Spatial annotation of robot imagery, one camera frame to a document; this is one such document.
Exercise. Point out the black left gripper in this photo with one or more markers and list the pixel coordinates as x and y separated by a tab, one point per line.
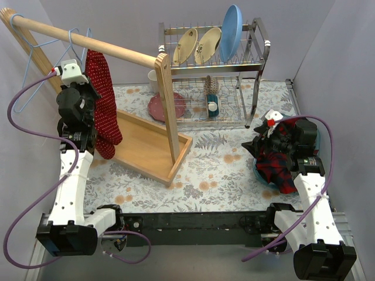
87	88

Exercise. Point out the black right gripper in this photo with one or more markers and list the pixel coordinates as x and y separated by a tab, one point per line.
264	138

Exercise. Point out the red plaid garment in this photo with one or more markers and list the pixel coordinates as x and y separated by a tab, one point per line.
278	164

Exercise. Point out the red polka dot skirt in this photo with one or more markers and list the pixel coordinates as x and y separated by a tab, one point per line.
109	134

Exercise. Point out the light blue wire hanger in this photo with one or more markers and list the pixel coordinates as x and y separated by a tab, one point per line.
81	58

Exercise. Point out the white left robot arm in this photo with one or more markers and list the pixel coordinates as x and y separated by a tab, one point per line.
67	231

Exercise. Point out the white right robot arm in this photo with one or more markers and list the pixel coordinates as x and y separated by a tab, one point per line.
320	252

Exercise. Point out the floral table mat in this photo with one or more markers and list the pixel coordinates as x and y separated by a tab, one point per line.
217	174

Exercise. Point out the teal transparent plastic basin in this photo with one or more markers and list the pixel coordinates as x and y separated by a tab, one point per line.
259	175

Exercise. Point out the white cup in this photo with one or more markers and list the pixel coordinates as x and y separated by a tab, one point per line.
153	81

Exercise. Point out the pink dotted plate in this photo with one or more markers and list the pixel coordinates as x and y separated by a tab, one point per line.
155	107

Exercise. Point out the wooden clothes rack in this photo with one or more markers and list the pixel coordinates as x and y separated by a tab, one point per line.
156	151

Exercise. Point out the stainless steel dish rack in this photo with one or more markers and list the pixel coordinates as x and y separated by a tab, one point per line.
239	82

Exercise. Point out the cream floral plate left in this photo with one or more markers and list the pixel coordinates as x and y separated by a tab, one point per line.
185	46

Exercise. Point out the cream floral plate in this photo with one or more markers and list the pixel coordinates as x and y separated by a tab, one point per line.
207	46
185	46

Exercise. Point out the cream floral plate right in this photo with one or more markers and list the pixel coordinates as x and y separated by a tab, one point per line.
207	46

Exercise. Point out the blue plate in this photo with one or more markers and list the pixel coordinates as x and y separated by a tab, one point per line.
231	30

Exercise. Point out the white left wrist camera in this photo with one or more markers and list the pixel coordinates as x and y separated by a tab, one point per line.
70	72

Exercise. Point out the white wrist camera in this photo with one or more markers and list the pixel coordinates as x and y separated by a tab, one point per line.
70	72
271	117

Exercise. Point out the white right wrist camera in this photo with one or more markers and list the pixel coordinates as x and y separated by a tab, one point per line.
271	117

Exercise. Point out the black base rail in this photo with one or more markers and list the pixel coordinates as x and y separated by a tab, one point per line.
248	228

